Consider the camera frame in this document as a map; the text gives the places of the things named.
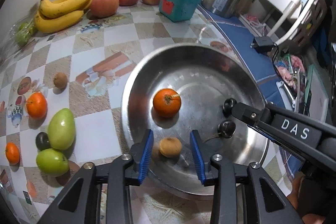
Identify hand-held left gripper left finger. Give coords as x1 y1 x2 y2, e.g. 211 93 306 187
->
37 130 154 224

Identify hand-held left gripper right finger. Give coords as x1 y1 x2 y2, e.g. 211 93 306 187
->
189 130 305 224

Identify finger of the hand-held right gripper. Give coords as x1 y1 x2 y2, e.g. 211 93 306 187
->
230 103 275 126
248 123 279 140

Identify orange tangerine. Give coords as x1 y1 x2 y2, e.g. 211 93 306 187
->
5 142 21 165
153 89 182 118
26 92 48 120

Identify steel bowl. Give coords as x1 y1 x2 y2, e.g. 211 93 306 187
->
121 43 270 197

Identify green mango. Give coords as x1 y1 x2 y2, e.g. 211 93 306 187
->
47 108 76 150

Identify pink floral plastic bag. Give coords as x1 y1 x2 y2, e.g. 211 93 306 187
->
274 55 306 88

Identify black power adapter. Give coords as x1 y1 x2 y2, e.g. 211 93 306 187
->
251 36 275 54

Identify white plastic rack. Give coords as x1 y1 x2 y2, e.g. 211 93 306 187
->
262 0 331 47

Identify bunch of yellow bananas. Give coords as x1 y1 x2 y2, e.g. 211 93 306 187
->
35 0 109 34

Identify clear bag of green jujubes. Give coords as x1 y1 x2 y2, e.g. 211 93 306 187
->
0 2 40 62

